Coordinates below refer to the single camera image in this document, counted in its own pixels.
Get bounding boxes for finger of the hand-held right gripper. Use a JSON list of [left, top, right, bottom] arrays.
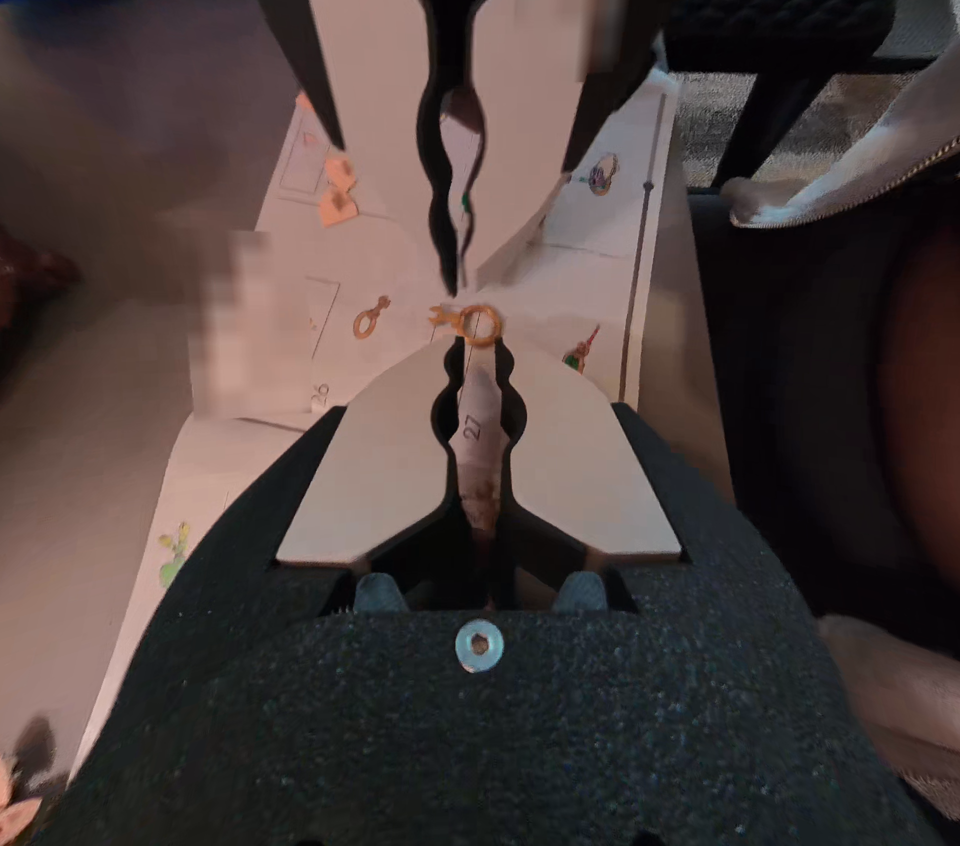
[[294, 0, 460, 297], [459, 0, 597, 286]]

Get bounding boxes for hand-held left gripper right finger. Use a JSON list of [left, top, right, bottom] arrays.
[[491, 338, 685, 570]]

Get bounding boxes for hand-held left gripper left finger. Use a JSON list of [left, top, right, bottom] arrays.
[[274, 338, 460, 571]]

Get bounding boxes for gold ring toy piece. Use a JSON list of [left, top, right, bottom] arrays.
[[429, 303, 501, 347]]

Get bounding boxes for white instruction booklet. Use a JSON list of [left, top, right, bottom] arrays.
[[71, 0, 681, 787]]

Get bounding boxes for grey zip jacket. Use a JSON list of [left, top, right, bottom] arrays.
[[720, 58, 960, 232]]

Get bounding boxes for person's bare leg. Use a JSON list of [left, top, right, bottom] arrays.
[[873, 253, 960, 588]]

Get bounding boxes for pale pink object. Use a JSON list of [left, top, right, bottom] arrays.
[[0, 714, 67, 846]]

